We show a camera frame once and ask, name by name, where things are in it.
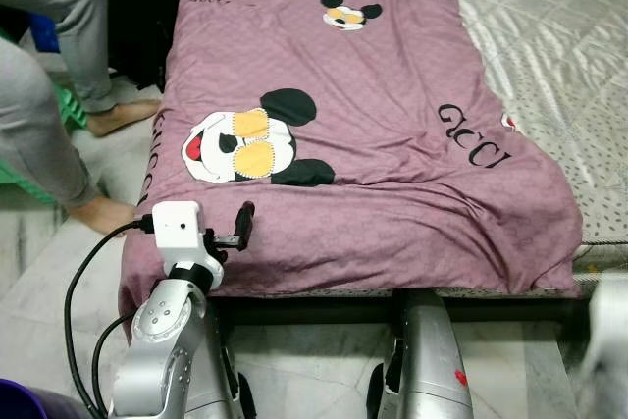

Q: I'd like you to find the silver right robot leg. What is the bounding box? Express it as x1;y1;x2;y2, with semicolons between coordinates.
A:
368;288;474;419

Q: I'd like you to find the green plastic stool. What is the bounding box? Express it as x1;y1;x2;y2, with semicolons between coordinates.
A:
0;31;89;206

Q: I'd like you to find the black fabric furniture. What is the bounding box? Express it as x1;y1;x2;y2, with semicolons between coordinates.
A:
78;0;192;91

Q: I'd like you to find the person in grey trousers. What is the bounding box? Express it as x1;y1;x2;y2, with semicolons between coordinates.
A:
0;0;163;236

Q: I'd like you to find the pink cartoon mouse blanket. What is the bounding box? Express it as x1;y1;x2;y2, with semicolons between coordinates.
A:
118;0;585;317

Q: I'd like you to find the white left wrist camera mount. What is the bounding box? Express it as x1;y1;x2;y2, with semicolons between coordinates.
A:
150;201;225;278

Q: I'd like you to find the silver left robot leg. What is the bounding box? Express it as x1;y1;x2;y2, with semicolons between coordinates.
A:
186;311;256;419

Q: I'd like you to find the silver robot leg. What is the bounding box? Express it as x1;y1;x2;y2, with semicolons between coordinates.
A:
368;288;474;419
186;311;256;419

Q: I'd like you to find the white quilted mattress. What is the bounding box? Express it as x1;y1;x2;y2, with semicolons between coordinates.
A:
432;0;628;273

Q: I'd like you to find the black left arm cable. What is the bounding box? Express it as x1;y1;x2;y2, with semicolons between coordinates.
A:
64;215;158;419

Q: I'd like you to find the purple plastic bucket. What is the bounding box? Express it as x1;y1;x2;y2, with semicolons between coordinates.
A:
0;378;70;419

